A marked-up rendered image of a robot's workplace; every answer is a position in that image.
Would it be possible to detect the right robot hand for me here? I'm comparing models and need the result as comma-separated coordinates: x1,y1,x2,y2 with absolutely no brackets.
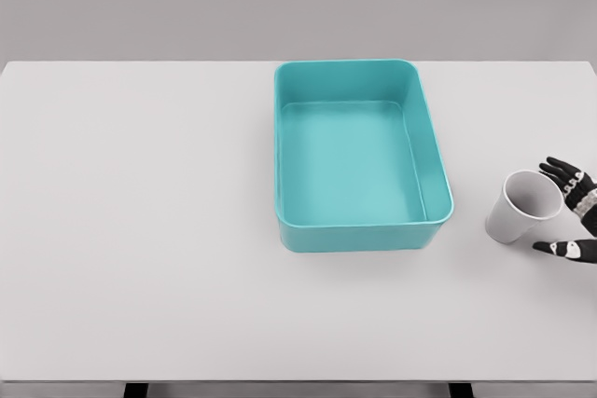
532,156,597,264

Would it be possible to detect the white paper cup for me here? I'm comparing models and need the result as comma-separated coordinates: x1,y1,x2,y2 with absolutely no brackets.
484,170,564,246

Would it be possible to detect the teal rectangular plastic basket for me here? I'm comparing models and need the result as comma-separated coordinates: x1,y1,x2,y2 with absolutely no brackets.
273,58,455,254

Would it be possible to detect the white table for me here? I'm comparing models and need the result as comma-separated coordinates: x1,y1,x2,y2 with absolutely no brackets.
0,60,597,398

